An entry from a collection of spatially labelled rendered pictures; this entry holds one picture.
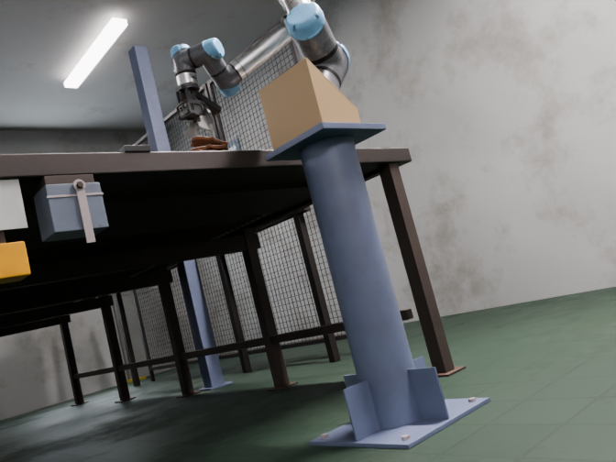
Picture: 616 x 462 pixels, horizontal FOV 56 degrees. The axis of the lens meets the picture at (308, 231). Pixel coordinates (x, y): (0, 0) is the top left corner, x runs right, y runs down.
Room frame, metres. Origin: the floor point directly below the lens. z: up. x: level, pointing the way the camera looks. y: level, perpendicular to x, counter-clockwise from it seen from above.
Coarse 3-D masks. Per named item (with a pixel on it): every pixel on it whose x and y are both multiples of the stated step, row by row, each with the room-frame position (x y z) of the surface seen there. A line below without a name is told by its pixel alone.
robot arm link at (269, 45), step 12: (264, 36) 2.04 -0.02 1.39; (276, 36) 2.03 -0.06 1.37; (288, 36) 2.04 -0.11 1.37; (252, 48) 2.02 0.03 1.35; (264, 48) 2.02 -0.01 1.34; (276, 48) 2.04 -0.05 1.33; (240, 60) 2.02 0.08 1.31; (252, 60) 2.02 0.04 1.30; (264, 60) 2.05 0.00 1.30; (228, 72) 2.01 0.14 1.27; (240, 72) 2.02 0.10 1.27; (216, 84) 2.03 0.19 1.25; (228, 84) 2.03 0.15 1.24; (228, 96) 2.07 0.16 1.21
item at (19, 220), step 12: (0, 180) 1.29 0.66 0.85; (12, 180) 1.31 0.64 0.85; (0, 192) 1.29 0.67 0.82; (12, 192) 1.31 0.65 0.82; (0, 204) 1.29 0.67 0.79; (12, 204) 1.30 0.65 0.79; (0, 216) 1.28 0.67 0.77; (12, 216) 1.30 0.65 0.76; (24, 216) 1.32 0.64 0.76; (0, 228) 1.28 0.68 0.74; (12, 228) 1.30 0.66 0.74
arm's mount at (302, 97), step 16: (304, 64) 1.59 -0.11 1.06; (288, 80) 1.64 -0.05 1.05; (304, 80) 1.60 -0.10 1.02; (320, 80) 1.61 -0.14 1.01; (272, 96) 1.70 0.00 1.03; (288, 96) 1.66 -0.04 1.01; (304, 96) 1.61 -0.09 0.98; (320, 96) 1.59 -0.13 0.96; (336, 96) 1.64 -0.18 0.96; (272, 112) 1.71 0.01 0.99; (288, 112) 1.67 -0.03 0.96; (304, 112) 1.62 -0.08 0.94; (320, 112) 1.58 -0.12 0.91; (336, 112) 1.63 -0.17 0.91; (352, 112) 1.68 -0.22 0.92; (272, 128) 1.73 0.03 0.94; (288, 128) 1.68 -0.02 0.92; (304, 128) 1.63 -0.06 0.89; (272, 144) 1.74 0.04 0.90
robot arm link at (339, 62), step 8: (336, 48) 1.72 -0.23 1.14; (344, 48) 1.78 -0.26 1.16; (328, 56) 1.71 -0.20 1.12; (336, 56) 1.73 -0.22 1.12; (344, 56) 1.77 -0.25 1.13; (320, 64) 1.72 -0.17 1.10; (328, 64) 1.72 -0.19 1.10; (336, 64) 1.74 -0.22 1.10; (344, 64) 1.77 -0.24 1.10; (336, 72) 1.73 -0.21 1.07; (344, 72) 1.77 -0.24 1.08
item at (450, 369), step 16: (384, 176) 2.29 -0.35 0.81; (400, 176) 2.30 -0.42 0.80; (400, 192) 2.28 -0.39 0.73; (400, 208) 2.27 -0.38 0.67; (400, 224) 2.29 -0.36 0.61; (400, 240) 2.30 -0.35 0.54; (416, 240) 2.30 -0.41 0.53; (416, 256) 2.28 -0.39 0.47; (416, 272) 2.27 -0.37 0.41; (416, 288) 2.29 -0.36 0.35; (432, 288) 2.31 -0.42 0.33; (416, 304) 2.30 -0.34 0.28; (432, 304) 2.29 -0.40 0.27; (432, 320) 2.27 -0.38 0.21; (432, 336) 2.28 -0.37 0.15; (432, 352) 2.30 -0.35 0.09; (448, 352) 2.30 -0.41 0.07; (448, 368) 2.28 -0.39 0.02
